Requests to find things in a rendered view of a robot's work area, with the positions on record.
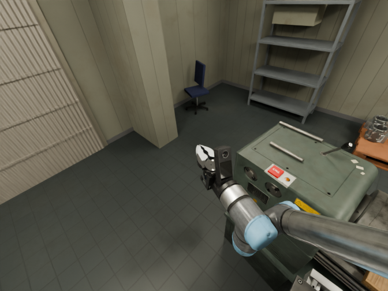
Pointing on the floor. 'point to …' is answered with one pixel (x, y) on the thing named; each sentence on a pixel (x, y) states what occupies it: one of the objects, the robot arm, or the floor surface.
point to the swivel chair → (194, 92)
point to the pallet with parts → (373, 141)
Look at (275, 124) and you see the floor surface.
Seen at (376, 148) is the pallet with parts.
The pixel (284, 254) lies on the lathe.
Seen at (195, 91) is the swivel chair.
